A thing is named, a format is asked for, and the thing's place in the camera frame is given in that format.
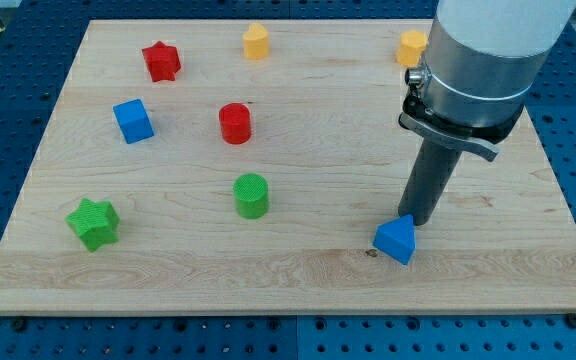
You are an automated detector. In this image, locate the red star block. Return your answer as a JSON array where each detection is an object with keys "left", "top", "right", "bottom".
[{"left": 142, "top": 41, "right": 182, "bottom": 82}]

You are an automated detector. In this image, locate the blue triangle block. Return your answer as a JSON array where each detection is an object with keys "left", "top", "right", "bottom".
[{"left": 373, "top": 215, "right": 416, "bottom": 265}]

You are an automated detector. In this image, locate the green cylinder block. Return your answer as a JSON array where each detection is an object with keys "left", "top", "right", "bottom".
[{"left": 233, "top": 173, "right": 269, "bottom": 219}]

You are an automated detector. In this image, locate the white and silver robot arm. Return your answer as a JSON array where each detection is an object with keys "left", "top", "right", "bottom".
[{"left": 399, "top": 0, "right": 576, "bottom": 161}]

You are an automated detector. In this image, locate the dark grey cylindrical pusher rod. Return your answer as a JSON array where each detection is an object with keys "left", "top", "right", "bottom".
[{"left": 398, "top": 140, "right": 461, "bottom": 226}]

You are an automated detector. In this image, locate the light wooden board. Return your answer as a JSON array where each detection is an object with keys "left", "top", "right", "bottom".
[{"left": 0, "top": 20, "right": 576, "bottom": 316}]

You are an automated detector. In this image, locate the green star block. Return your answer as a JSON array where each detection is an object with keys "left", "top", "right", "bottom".
[{"left": 65, "top": 198, "right": 120, "bottom": 252}]

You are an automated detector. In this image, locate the red cylinder block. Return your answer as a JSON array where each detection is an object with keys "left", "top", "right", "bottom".
[{"left": 218, "top": 103, "right": 252, "bottom": 145}]

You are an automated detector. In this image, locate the yellow heart block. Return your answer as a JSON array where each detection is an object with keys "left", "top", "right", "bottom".
[{"left": 242, "top": 23, "right": 270, "bottom": 60}]

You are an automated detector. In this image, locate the yellow hexagon block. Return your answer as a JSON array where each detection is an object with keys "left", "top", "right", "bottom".
[{"left": 395, "top": 30, "right": 428, "bottom": 67}]

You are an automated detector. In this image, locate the blue cube block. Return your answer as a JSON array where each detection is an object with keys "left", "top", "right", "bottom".
[{"left": 113, "top": 99, "right": 154, "bottom": 144}]

